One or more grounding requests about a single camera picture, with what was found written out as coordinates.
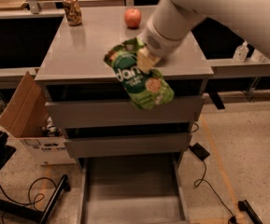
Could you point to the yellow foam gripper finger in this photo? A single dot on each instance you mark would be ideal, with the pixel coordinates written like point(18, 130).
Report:
point(146, 60)

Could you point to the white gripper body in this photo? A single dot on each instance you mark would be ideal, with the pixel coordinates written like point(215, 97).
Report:
point(158, 45)

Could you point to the green rice chip bag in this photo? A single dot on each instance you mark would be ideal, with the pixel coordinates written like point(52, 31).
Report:
point(145, 90)

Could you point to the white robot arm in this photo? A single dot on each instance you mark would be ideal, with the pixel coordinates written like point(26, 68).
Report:
point(171, 21)

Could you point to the grey top drawer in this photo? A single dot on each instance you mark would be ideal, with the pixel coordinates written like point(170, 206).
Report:
point(88, 114)

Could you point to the grey drawer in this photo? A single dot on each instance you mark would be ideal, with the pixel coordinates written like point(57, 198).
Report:
point(127, 145)
point(88, 114)
point(138, 189)

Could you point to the grey middle drawer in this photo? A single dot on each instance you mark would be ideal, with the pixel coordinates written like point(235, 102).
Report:
point(127, 145)

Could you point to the grey drawer cabinet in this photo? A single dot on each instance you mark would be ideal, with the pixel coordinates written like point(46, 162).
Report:
point(74, 70)

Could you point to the grey bottom drawer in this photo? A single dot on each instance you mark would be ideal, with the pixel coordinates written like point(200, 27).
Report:
point(138, 189)

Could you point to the red apple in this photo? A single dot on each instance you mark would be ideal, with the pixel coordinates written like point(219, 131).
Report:
point(132, 17)

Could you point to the left clear sanitizer bottle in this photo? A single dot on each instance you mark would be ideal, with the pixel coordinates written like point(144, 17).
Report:
point(241, 52)

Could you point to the clear sanitizer bottle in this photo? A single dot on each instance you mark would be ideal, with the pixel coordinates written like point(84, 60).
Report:
point(257, 56)
point(241, 52)

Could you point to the gold patterned drink can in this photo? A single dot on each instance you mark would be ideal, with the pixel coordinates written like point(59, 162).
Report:
point(72, 12)

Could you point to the right clear sanitizer bottle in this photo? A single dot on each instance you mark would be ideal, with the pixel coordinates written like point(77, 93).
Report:
point(257, 56)

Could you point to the black power adapter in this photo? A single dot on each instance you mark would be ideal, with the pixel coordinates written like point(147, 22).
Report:
point(200, 152)

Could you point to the cardboard box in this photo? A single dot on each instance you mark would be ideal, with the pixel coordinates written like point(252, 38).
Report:
point(28, 121)

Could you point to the black stand base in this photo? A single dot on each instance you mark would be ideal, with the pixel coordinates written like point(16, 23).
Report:
point(22, 195)

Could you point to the black floor bar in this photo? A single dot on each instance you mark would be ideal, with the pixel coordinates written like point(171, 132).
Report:
point(246, 207)

